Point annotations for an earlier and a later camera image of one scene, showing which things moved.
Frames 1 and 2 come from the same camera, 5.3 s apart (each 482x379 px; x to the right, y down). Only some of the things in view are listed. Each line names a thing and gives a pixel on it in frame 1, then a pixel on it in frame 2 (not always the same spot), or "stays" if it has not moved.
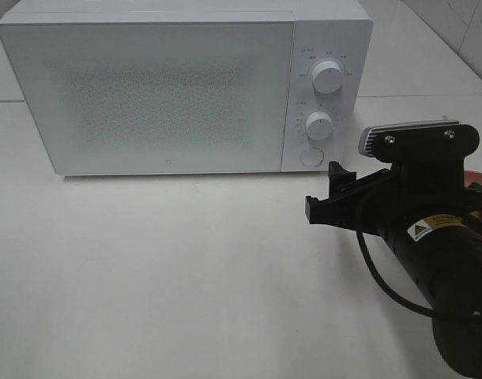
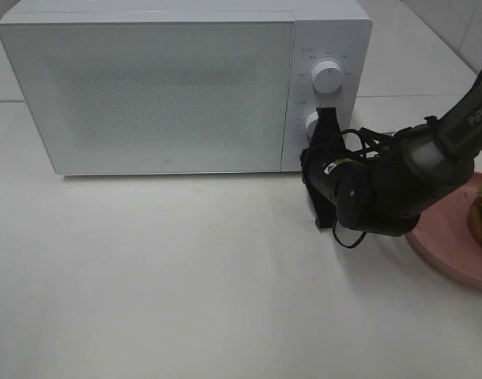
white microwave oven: (193, 87) stays
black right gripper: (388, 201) -> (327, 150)
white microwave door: (156, 96) stays
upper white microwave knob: (327, 77) stays
